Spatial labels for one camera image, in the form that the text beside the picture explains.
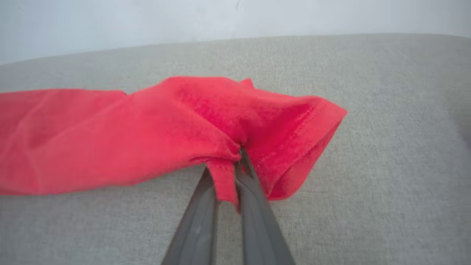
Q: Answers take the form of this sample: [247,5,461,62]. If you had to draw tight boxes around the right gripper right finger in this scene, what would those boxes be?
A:
[235,147,297,265]

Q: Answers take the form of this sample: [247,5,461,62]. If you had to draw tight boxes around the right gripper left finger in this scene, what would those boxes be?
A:
[161,167,219,265]

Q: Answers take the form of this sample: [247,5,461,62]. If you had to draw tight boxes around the red jersey with white sleeves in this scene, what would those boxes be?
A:
[0,76,347,214]

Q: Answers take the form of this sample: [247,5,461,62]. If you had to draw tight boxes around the grey fabric sofa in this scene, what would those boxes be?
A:
[0,33,471,265]

